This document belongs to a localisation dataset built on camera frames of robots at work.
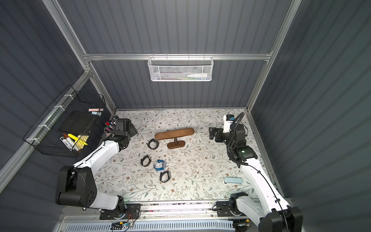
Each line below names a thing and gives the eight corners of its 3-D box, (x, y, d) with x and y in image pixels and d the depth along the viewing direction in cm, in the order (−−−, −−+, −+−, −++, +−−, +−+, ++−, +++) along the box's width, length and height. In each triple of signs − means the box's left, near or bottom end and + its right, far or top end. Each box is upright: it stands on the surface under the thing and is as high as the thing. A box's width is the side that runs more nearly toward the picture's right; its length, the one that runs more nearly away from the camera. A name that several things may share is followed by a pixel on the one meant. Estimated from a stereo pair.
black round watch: (160, 182, 85) (159, 180, 83) (161, 172, 89) (160, 170, 86) (169, 182, 85) (168, 180, 83) (170, 172, 89) (169, 170, 86)
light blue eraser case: (224, 184, 84) (225, 182, 81) (223, 179, 86) (225, 176, 83) (240, 184, 84) (243, 182, 81) (239, 179, 86) (241, 176, 83)
